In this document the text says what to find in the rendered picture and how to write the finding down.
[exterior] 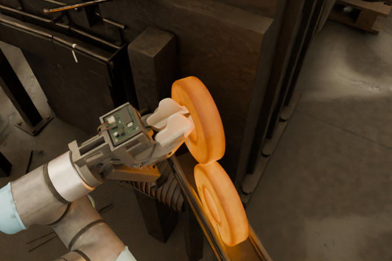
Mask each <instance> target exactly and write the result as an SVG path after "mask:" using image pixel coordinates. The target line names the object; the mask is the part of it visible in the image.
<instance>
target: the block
mask: <svg viewBox="0 0 392 261"><path fill-rule="evenodd" d="M127 51H128V56H129V61H130V65H131V70H132V75H133V79H134V84H135V90H136V94H137V98H138V103H139V109H142V108H143V107H146V106H147V107H149V109H150V113H148V114H153V113H154V111H155V109H157V107H159V103H160V102H161V101H162V100H163V99H165V98H172V85H173V83H174V82H175V81H176V80H178V70H177V50H176V37H175V35H174V34H173V33H169V32H168V31H164V30H162V29H158V28H157V27H153V26H149V27H148V28H147V29H145V30H144V31H143V32H142V33H141V34H140V35H139V36H138V37H137V38H136V39H135V40H134V41H133V42H132V43H130V44H129V46H128V48H127Z"/></svg>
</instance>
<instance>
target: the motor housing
mask: <svg viewBox="0 0 392 261"><path fill-rule="evenodd" d="M156 167H157V169H158V171H159V173H160V177H161V176H162V175H165V176H166V177H167V181H166V182H165V183H164V184H163V185H162V186H161V187H160V188H159V189H158V190H156V191H154V190H153V189H151V188H150V182H140V181H126V180H124V181H125V182H126V183H128V184H130V185H131V186H133V190H134V193H135V196H136V199H137V202H138V205H139V208H140V211H141V213H142V217H143V220H144V222H145V225H146V229H147V231H148V234H149V235H151V236H153V237H154V238H156V239H158V240H159V241H161V242H162V243H164V244H165V243H166V242H167V240H168V239H169V237H170V236H171V234H172V232H173V230H174V229H175V227H176V225H177V224H178V222H179V220H178V214H177V211H181V212H184V199H183V197H182V194H181V192H180V185H179V183H178V182H177V180H176V177H175V176H174V175H173V173H172V171H171V169H170V166H169V163H168V162H167V159H165V160H163V161H161V162H158V163H156Z"/></svg>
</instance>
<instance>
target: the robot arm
mask: <svg viewBox="0 0 392 261"><path fill-rule="evenodd" d="M116 111H117V112H116ZM113 113H114V114H113ZM111 114H112V115H111ZM100 121H101V125H100V126H99V127H98V129H97V131H98V130H99V128H100V129H101V131H100V132H99V131H98V133H99V134H98V135H97V136H95V137H93V138H91V139H89V140H87V141H86V142H84V143H82V144H80V143H79V142H78V141H77V140H75V141H73V142H71V143H70V144H68V146H69V149H70V151H68V152H66V153H64V154H62V155H60V156H59V157H57V158H55V159H53V160H51V161H49V162H48V163H46V164H44V165H42V166H41V167H38V168H36V169H35V170H33V171H31V172H30V173H28V174H26V175H24V176H22V177H20V178H19V179H17V180H15V181H13V182H9V183H8V184H7V186H5V187H3V188H2V189H0V231H2V232H4V233H6V234H15V233H17V232H19V231H21V230H25V229H27V228H28V227H29V226H30V225H32V224H40V225H47V226H51V227H52V228H53V229H54V231H55V232H56V233H57V235H58V236H59V237H60V239H61V240H62V242H63V243H64V244H65V246H66V247H67V248H68V250H69V253H67V254H66V255H64V256H61V257H60V258H58V259H56V260H54V261H136V259H135V258H134V257H133V255H132V254H131V252H130V251H129V250H128V247H127V246H125V245H124V244H123V243H122V242H121V240H120V239H119V238H118V236H116V234H115V233H114V232H113V230H112V229H111V228H110V227H109V226H108V225H107V223H106V222H105V220H104V219H103V218H102V217H101V215H100V214H99V213H98V212H97V211H96V208H95V202H94V200H93V199H92V197H91V196H90V195H88V194H87V193H89V192H91V191H93V190H94V189H95V187H97V186H99V185H100V184H102V183H103V182H104V175H105V177H106V178H107V179H119V180H126V181H140V182H155V181H156V180H157V179H158V178H159V177H160V173H159V171H158V169H157V167H156V163H158V162H161V161H163V160H165V159H167V158H169V157H170V156H171V155H172V154H173V153H174V152H175V151H176V150H177V149H178V148H179V147H180V146H181V145H182V143H183V142H184V141H185V140H186V137H187V136H188V135H189V134H190V133H191V131H192V130H193V129H194V127H195V125H194V122H193V119H192V117H191V115H190V113H189V111H188V109H187V108H186V107H185V106H180V105H178V104H177V103H176V102H175V101H174V100H172V99H171V98H165V99H163V100H162V101H161V102H160V103H159V109H158V111H157V112H156V113H154V114H148V115H144V116H142V117H141V116H140V114H139V112H138V111H137V110H136V108H133V106H132V105H130V104H129V102H127V103H125V104H123V105H121V106H119V107H118V108H116V109H114V110H112V111H110V112H109V113H107V114H105V115H103V116H102V117H100ZM153 129H154V130H156V131H158V132H159V133H157V134H156V136H155V140H156V141H154V140H153V139H152V137H151V136H152V135H153ZM101 132H102V133H101ZM103 172H104V173H103Z"/></svg>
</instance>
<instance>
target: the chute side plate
mask: <svg viewBox="0 0 392 261"><path fill-rule="evenodd" d="M0 41H2V42H5V43H7V44H10V45H13V46H15V47H18V48H21V49H23V50H26V51H28V52H31V53H34V54H36V55H39V56H41V57H45V58H47V59H50V60H52V61H55V62H58V63H60V64H63V65H65V66H67V67H69V68H72V69H74V70H76V71H78V72H80V73H82V74H85V75H87V76H89V77H91V75H90V72H89V70H91V71H93V72H95V73H98V74H100V75H102V76H104V77H106V79H107V83H108V85H109V86H111V87H113V86H114V85H113V81H112V78H111V74H110V71H109V67H108V64H107V63H105V62H103V61H100V60H98V59H96V58H94V57H91V56H89V55H87V54H84V53H82V52H80V51H77V50H75V49H73V48H71V47H68V46H66V45H63V44H61V43H59V42H57V41H54V40H52V39H49V38H45V37H43V36H40V35H37V34H34V33H31V32H29V31H26V30H22V29H19V28H17V27H13V26H11V25H8V24H5V23H2V22H0ZM72 50H73V51H74V54H75V56H76V59H77V62H76V61H75V58H74V55H73V53H72Z"/></svg>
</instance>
